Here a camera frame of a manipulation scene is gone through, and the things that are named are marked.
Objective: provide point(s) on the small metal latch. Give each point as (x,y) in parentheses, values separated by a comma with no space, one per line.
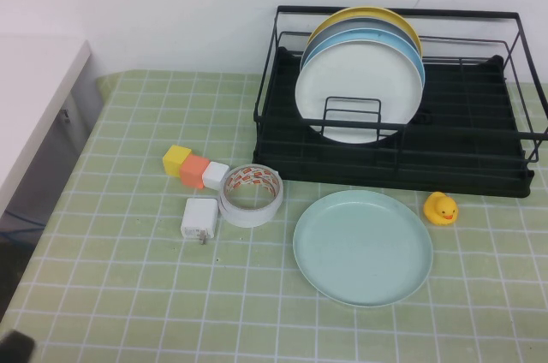
(65,115)

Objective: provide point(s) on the white power adapter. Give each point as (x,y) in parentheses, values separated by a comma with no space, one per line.
(199,217)

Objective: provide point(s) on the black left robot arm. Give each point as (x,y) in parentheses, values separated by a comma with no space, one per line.
(15,348)

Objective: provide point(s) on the white cube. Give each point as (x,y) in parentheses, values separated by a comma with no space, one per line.
(214,174)

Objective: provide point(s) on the green checked tablecloth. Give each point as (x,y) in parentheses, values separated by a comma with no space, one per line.
(171,294)

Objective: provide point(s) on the yellow plate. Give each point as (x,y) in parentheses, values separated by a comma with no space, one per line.
(371,12)

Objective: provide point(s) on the orange cube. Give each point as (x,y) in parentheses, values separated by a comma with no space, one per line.
(193,170)

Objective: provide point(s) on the yellow cube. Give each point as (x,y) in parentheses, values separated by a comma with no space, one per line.
(174,158)

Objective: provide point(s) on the white plate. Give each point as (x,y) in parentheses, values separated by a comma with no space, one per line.
(355,80)

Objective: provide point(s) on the grey plate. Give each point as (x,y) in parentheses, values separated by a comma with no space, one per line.
(342,28)

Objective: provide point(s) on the mint green plate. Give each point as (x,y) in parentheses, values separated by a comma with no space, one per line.
(363,249)

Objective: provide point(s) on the light blue plate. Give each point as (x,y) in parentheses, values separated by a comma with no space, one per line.
(398,47)

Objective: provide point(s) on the yellow rubber duck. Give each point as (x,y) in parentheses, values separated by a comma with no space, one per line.
(440,208)

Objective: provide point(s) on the tape roll with red print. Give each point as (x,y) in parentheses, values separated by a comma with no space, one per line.
(274,198)

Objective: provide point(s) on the white side cabinet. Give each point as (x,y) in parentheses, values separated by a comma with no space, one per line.
(30,93)

